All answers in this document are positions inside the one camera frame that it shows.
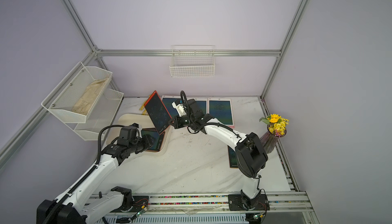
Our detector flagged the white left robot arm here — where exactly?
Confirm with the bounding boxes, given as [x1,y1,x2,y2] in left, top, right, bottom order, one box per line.
[36,123,155,224]

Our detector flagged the yellow flower bouquet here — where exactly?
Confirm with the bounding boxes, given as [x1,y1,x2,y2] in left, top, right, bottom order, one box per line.
[259,114,290,137]

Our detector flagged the purple glass vase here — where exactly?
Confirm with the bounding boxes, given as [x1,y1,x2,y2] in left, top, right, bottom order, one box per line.
[260,125,286,154]

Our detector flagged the white wire wall basket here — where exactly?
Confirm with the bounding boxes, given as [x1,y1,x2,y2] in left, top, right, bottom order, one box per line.
[169,45,215,78]

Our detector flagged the beige storage tray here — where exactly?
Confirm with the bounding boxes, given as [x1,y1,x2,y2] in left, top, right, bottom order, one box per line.
[117,113,171,156]

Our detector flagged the yellow work glove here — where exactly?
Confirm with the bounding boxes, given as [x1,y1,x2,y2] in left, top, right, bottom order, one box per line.
[139,101,148,114]

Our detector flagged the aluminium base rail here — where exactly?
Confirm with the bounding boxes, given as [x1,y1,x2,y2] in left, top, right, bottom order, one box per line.
[132,191,315,216]

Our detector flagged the dark red bottom tablet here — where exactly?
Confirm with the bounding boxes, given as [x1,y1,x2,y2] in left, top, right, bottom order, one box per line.
[228,146,238,169]

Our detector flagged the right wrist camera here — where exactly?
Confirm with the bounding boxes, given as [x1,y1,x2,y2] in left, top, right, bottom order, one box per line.
[171,100,187,117]

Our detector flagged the beige glove in shelf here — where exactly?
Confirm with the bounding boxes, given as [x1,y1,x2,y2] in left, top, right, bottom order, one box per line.
[71,78,108,115]

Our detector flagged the aluminium frame profiles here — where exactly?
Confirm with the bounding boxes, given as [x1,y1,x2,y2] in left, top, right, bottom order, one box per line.
[1,0,302,224]

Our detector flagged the pink white writing tablet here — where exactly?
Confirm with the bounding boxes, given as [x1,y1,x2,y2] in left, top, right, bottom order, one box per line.
[162,95,180,118]

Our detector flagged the dark red tablet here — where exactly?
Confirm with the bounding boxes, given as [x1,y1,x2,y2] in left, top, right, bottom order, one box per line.
[141,128,165,153]
[145,90,172,134]
[228,146,238,169]

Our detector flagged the white mesh two-tier shelf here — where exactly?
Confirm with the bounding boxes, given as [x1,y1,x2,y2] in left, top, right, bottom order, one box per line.
[41,62,124,141]

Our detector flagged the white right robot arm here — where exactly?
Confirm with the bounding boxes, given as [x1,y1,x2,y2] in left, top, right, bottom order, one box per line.
[169,97,269,211]

